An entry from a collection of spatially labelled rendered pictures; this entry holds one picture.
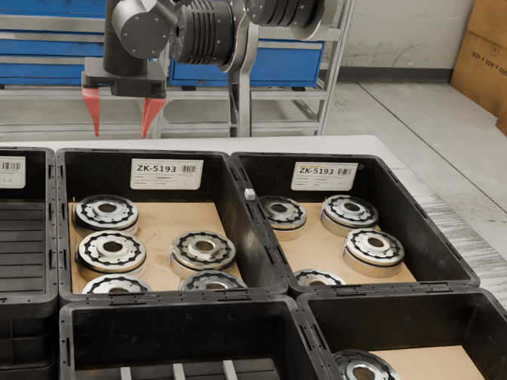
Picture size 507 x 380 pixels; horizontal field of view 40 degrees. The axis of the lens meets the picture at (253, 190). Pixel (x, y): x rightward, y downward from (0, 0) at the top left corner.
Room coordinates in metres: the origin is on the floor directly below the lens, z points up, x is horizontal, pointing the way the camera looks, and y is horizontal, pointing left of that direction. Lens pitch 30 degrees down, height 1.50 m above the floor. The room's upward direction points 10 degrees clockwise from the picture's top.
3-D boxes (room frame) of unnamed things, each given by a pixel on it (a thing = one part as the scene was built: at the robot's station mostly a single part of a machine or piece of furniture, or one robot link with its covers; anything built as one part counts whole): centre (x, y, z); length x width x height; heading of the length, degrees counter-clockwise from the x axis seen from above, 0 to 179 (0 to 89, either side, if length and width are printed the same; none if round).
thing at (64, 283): (0.88, 0.13, 0.92); 0.40 x 0.30 x 0.02; 19
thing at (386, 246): (1.01, -0.22, 0.86); 0.05 x 0.05 x 0.01
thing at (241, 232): (0.88, 0.13, 0.87); 0.40 x 0.30 x 0.11; 19
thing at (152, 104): (0.87, 0.18, 1.10); 0.07 x 0.07 x 0.09; 19
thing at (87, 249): (0.86, 0.20, 0.86); 0.10 x 0.10 x 0.01
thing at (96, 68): (0.86, 0.20, 1.17); 0.10 x 0.07 x 0.07; 109
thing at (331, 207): (1.11, -0.18, 0.86); 0.10 x 0.10 x 0.01
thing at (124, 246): (0.86, 0.20, 0.86); 0.05 x 0.05 x 0.01
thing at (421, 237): (0.98, -0.15, 0.87); 0.40 x 0.30 x 0.11; 19
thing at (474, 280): (0.98, -0.15, 0.92); 0.40 x 0.30 x 0.02; 19
